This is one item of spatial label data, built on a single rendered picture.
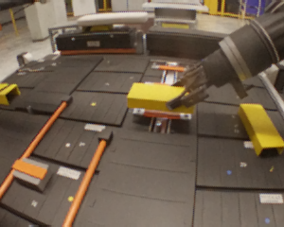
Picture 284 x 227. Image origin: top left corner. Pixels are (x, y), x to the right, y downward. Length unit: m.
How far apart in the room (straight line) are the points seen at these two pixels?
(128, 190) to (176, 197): 0.09
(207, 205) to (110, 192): 0.18
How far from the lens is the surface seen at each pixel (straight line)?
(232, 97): 0.63
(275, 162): 0.47
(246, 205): 0.38
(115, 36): 0.93
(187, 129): 0.48
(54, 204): 0.38
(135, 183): 0.36
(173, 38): 0.88
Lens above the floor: 1.32
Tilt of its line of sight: 38 degrees down
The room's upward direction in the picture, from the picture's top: 2 degrees counter-clockwise
